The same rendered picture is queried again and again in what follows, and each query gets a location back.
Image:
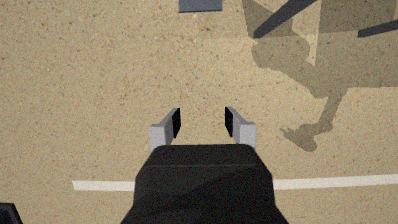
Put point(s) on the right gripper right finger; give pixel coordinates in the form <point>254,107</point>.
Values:
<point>246,134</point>

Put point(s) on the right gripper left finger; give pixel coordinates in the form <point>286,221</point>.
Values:
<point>160,134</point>

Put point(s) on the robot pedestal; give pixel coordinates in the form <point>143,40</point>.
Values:
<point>199,5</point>

